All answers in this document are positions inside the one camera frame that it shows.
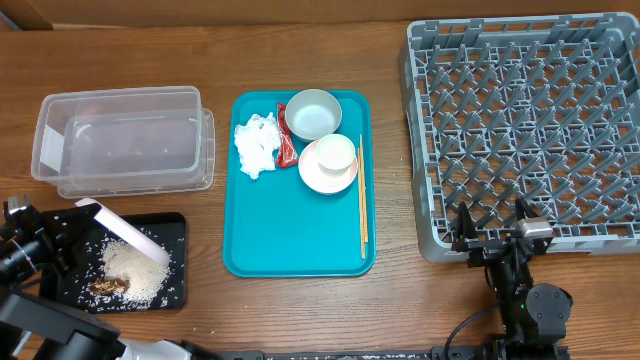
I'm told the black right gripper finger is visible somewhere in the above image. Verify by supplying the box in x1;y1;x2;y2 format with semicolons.
454;202;476;241
514;197;538;220

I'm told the large pink plate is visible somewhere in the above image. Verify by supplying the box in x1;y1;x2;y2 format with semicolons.
75;198;170;268

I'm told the red snack wrapper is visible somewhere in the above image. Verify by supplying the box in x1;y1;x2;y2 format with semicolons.
276;103;298;169

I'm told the white tissue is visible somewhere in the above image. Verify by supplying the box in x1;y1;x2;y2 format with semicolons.
234;112;281;180

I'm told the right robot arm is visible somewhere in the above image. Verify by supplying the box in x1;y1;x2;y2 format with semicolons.
443;198;573;360

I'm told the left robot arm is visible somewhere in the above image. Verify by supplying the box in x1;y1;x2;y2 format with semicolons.
1;196;223;360

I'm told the black waste tray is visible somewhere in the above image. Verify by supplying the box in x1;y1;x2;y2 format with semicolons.
38;211;188;315

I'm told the grey dishwasher rack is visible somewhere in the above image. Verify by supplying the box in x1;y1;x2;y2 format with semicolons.
399;12;639;262

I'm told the brown food scrap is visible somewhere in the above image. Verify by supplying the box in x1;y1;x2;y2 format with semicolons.
89;278;129;296

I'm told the clear plastic bin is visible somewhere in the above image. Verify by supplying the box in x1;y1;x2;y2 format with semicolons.
31;86;215;199

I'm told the pile of white rice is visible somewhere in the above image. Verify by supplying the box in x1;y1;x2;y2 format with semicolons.
74;227;186;309

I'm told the wooden chopstick right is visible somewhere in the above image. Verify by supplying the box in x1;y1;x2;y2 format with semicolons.
358;135;368;244

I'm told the white cup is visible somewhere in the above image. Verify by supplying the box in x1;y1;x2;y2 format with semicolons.
316;134;356;174

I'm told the small pink saucer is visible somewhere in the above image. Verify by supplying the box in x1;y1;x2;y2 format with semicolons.
298;140;358;195

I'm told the teal plastic tray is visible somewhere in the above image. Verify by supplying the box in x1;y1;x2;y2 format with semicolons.
222;90;376;278

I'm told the white-green bowl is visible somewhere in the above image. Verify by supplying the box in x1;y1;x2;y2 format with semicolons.
285;89;342;142

